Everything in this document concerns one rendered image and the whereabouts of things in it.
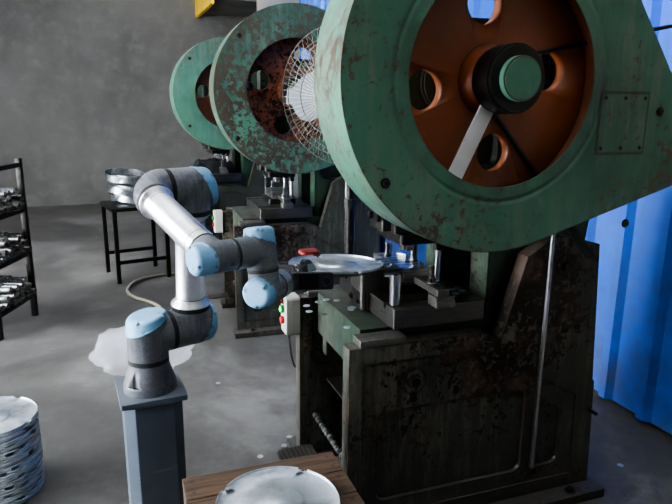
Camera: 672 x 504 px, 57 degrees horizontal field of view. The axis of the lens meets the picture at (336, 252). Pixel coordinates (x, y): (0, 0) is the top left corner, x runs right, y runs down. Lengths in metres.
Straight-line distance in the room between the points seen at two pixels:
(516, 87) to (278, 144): 1.86
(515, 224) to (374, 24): 0.59
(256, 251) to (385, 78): 0.49
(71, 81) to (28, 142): 0.90
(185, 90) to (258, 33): 1.74
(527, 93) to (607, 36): 0.30
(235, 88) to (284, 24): 0.39
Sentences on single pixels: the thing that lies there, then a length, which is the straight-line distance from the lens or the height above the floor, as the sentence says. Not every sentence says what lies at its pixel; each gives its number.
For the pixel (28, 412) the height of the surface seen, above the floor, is 0.26.
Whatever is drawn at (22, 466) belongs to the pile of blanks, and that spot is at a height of 0.13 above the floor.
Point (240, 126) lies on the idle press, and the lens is 3.10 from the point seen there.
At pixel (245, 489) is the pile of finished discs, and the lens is 1.61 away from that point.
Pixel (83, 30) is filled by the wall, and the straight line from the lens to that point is 8.37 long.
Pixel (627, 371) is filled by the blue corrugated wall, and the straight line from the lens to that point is 2.93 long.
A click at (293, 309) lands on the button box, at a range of 2.12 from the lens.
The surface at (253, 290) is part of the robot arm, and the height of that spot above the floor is 0.84.
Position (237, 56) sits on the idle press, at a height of 1.48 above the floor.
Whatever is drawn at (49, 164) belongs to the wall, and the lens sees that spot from 8.39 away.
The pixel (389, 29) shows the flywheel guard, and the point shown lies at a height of 1.42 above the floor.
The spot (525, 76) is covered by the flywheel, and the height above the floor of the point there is 1.33.
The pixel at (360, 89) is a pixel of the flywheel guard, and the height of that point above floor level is 1.30.
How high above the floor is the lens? 1.27
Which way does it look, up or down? 14 degrees down
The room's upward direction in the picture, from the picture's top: 1 degrees clockwise
